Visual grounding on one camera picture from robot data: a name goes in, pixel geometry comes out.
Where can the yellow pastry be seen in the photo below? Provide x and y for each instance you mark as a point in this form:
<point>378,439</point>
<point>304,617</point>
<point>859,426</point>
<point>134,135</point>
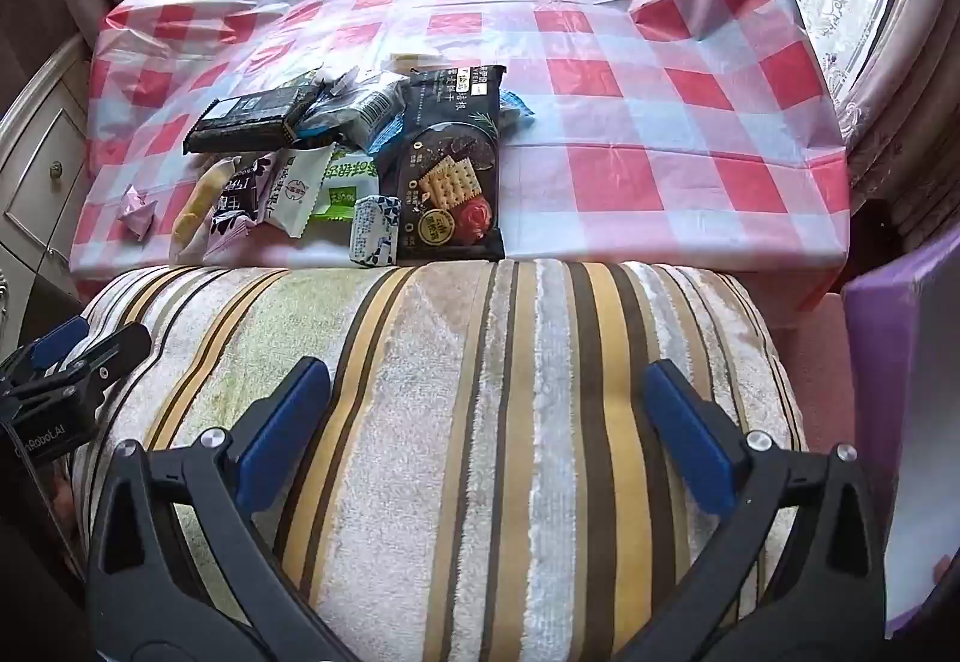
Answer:
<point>199,205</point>

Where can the white blue patterned small packet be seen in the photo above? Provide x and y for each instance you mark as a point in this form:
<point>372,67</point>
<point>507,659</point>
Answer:
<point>373,231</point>

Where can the white snack packet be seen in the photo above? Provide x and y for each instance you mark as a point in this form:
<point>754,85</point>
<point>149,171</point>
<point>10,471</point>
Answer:
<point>296,190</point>

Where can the long black snack packet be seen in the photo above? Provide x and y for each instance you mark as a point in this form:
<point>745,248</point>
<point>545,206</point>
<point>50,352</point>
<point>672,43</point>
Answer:
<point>240,118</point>

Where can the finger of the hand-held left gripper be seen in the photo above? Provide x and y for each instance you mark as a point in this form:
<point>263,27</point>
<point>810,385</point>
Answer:
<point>60,340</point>
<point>112,355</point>

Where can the purple white cardboard box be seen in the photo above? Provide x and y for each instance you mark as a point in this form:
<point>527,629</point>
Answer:
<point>900,370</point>

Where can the purple flower print snack packet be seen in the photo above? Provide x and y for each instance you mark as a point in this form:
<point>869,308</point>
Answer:
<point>240,197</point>

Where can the clear wrapped cake slice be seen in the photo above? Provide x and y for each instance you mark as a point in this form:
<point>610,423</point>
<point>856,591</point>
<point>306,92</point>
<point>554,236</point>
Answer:
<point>414,62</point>

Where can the large black cracker packet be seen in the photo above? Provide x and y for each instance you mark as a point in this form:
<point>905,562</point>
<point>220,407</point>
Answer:
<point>450,182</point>

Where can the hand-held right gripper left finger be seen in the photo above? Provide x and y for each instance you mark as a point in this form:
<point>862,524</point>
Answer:
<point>270,437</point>

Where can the embroidered pink-brown drape curtain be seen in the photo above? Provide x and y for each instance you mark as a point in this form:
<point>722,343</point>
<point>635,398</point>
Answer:
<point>915,107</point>

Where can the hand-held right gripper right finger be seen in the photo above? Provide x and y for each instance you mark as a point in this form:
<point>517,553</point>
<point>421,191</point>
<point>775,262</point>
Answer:
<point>694,437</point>

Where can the striped plush blanket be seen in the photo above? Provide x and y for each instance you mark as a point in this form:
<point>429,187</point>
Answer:
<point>465,444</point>

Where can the red checked plastic tablecloth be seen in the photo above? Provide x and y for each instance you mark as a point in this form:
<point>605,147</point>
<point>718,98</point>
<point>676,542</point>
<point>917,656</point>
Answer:
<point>600,70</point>

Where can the pink wrapped candy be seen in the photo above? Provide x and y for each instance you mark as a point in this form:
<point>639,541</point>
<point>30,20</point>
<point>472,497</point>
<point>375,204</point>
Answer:
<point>137,212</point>

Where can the white drawer cabinet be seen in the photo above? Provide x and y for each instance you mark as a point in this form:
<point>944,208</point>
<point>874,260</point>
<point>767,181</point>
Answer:
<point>45,167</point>

